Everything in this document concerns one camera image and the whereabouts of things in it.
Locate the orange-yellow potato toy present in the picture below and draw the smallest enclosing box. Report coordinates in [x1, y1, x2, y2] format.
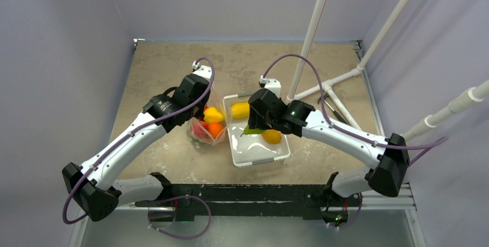
[261, 129, 282, 145]

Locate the yellow mango toy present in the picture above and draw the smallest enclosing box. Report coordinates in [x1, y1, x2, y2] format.
[231, 102, 250, 119]

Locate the yellow pear toy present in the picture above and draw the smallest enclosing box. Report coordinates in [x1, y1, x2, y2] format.
[204, 107, 224, 124]

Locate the clear zip top bag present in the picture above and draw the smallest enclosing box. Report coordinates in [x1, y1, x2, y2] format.
[187, 87, 227, 145]

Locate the red strawberry toy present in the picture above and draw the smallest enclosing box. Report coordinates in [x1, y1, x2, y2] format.
[190, 121, 208, 140]

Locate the orange toy fruit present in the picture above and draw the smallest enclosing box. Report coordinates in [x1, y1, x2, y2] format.
[207, 123, 225, 139]

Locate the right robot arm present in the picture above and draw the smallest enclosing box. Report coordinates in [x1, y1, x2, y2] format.
[248, 88, 410, 205]

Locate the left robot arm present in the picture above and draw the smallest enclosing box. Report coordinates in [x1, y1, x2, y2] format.
[62, 70, 215, 224]

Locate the white plastic basket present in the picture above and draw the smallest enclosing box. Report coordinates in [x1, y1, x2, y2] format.
[222, 93, 291, 167]

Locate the metal clamp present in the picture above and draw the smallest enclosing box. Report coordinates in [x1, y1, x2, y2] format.
[317, 93, 349, 125]

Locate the white jointed pipe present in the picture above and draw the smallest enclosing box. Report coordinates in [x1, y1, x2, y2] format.
[403, 80, 488, 141]

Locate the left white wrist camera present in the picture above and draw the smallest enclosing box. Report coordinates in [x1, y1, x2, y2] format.
[192, 61, 213, 81]

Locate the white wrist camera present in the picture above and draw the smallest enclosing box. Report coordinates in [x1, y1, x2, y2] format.
[192, 61, 213, 81]
[259, 75, 281, 98]

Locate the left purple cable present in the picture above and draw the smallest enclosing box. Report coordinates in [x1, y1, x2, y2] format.
[62, 57, 216, 226]

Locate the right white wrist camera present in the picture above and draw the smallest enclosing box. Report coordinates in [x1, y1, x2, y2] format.
[259, 75, 281, 98]

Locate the white pipe frame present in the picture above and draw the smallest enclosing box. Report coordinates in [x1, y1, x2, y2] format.
[286, 0, 431, 129]

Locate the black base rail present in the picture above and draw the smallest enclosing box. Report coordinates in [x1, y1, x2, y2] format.
[135, 184, 360, 222]

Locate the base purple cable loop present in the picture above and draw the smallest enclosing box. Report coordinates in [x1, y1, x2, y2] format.
[147, 194, 213, 241]

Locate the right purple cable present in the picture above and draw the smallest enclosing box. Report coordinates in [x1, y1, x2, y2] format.
[261, 54, 449, 167]

